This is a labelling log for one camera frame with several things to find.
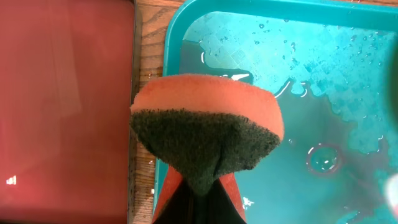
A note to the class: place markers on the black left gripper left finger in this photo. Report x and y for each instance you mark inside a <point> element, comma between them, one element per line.
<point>181,207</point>

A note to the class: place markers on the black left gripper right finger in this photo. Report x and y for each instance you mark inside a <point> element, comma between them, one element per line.
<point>217,208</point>

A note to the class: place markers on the black red rectangular tray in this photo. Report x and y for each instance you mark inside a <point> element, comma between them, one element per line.
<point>66,84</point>

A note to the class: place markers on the teal plastic tray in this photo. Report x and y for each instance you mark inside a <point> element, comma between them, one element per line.
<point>327,63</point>

